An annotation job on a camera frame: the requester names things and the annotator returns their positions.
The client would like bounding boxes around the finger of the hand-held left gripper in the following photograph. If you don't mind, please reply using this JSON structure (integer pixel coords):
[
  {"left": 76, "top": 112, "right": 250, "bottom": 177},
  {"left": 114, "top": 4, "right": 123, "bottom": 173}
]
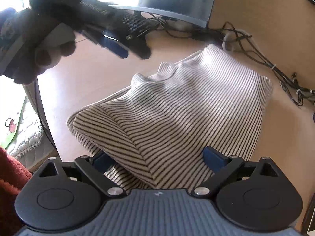
[
  {"left": 82, "top": 28, "right": 130, "bottom": 59},
  {"left": 122, "top": 33, "right": 152, "bottom": 60}
]

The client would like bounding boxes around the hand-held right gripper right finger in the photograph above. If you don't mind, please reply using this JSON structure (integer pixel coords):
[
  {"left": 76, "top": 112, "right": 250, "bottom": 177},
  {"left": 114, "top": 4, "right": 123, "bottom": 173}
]
[{"left": 191, "top": 146, "right": 284, "bottom": 198}]

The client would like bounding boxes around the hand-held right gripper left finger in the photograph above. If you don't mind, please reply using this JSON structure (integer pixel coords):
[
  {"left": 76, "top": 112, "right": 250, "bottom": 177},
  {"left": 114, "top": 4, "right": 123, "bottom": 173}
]
[{"left": 36, "top": 152, "right": 127, "bottom": 198}]

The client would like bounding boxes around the beige striped sweater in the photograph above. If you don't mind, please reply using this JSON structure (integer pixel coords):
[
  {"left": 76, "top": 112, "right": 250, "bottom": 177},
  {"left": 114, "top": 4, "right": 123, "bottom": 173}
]
[{"left": 66, "top": 43, "right": 274, "bottom": 190}]

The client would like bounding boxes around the person's left hand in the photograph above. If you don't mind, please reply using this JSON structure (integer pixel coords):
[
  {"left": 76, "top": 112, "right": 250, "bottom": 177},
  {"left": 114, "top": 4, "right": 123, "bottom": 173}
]
[{"left": 0, "top": 7, "right": 77, "bottom": 85}]

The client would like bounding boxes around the black computer keyboard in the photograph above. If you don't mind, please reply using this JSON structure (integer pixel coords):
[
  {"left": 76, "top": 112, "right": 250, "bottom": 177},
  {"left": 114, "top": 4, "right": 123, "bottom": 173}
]
[{"left": 122, "top": 13, "right": 151, "bottom": 34}]

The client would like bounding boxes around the black curved computer monitor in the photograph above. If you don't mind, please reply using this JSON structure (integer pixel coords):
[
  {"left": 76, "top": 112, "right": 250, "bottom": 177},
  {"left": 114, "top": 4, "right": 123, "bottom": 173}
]
[{"left": 85, "top": 0, "right": 220, "bottom": 29}]

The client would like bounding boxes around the quilted cartoon print mat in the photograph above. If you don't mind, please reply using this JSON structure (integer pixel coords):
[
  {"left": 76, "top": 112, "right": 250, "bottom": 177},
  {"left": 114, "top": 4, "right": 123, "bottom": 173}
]
[{"left": 0, "top": 95, "right": 57, "bottom": 168}]

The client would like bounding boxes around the red fuzzy clothing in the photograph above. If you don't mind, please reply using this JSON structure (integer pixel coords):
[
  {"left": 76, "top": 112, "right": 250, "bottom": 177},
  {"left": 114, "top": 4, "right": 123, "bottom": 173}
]
[{"left": 0, "top": 147, "right": 33, "bottom": 236}]

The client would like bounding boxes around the white looped cable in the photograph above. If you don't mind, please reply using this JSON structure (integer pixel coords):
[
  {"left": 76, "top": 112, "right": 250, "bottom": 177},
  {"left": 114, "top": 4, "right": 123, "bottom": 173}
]
[{"left": 222, "top": 30, "right": 252, "bottom": 53}]

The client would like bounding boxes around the black cable bundle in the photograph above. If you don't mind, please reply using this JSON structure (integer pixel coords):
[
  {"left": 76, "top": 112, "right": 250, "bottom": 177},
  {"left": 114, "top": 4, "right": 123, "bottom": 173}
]
[{"left": 147, "top": 12, "right": 315, "bottom": 107}]

